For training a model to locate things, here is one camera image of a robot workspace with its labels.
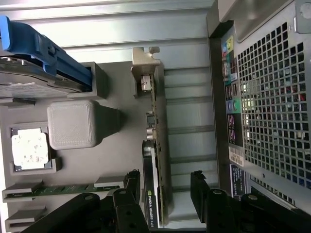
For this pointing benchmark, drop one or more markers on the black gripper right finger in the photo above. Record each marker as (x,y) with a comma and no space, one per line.
(218,213)

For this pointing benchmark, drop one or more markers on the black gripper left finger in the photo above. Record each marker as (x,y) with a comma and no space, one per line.
(80,206)

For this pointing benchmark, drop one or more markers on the green RAM stick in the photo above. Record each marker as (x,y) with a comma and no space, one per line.
(68,189)

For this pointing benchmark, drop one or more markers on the grey plastic parts rack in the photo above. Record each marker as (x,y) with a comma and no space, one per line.
(116,155)

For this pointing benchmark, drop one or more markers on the silver CPU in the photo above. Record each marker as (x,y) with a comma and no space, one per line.
(29,148)

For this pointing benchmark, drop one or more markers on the open black PC case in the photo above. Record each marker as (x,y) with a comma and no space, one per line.
(215,109)

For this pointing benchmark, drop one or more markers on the hard disk with blue carrier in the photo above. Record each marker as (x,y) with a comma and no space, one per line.
(26,82)

